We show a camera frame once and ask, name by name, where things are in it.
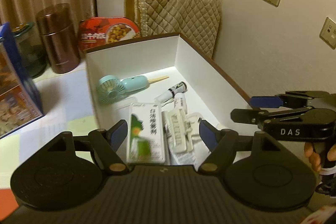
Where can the green glass jar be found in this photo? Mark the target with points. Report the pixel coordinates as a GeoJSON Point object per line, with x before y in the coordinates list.
{"type": "Point", "coordinates": [31, 49]}

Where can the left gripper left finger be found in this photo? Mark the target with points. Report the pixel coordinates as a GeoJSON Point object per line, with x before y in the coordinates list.
{"type": "Point", "coordinates": [104, 144]}

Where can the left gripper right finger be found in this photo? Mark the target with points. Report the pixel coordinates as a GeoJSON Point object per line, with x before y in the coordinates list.
{"type": "Point", "coordinates": [222, 146]}

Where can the quilted beige chair cover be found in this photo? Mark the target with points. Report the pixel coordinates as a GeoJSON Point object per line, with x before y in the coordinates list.
{"type": "Point", "coordinates": [198, 20]}

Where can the green throat spray box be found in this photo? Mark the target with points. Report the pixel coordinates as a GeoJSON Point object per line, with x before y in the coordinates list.
{"type": "Point", "coordinates": [145, 137]}

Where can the wooden stick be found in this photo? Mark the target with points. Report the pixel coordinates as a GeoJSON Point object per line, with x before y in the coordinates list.
{"type": "Point", "coordinates": [151, 81]}

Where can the small spray bottle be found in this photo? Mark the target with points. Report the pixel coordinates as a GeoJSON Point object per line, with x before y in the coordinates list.
{"type": "Point", "coordinates": [180, 87]}

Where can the person right hand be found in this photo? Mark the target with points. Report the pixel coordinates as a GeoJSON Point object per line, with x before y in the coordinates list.
{"type": "Point", "coordinates": [315, 159]}

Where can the red instant rice bowl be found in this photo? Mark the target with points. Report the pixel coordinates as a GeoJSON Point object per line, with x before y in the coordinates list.
{"type": "Point", "coordinates": [99, 31]}

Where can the blue milk carton box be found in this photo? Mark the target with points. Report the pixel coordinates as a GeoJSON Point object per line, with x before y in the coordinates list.
{"type": "Point", "coordinates": [20, 99]}

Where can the cream hair claw clip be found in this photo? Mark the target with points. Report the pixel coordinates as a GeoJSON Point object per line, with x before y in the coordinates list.
{"type": "Point", "coordinates": [182, 130]}

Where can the brown thermos jar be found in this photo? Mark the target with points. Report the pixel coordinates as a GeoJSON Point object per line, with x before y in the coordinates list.
{"type": "Point", "coordinates": [58, 36]}

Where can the brown shoe box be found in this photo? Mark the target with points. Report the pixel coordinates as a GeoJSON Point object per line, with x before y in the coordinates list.
{"type": "Point", "coordinates": [211, 92]}

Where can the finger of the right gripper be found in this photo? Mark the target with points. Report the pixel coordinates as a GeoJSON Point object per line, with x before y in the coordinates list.
{"type": "Point", "coordinates": [294, 100]}
{"type": "Point", "coordinates": [259, 117]}

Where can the red Motul cardboard sheet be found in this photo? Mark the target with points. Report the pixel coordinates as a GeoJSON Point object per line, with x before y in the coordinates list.
{"type": "Point", "coordinates": [8, 203]}

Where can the mint handheld fan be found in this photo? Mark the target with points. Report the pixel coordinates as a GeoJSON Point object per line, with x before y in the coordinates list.
{"type": "Point", "coordinates": [110, 89]}

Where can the white cream tube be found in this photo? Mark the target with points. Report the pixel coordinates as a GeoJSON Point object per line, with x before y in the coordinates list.
{"type": "Point", "coordinates": [185, 158]}

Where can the pastel checkered tablecloth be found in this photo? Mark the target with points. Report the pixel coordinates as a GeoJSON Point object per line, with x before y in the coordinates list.
{"type": "Point", "coordinates": [67, 105]}

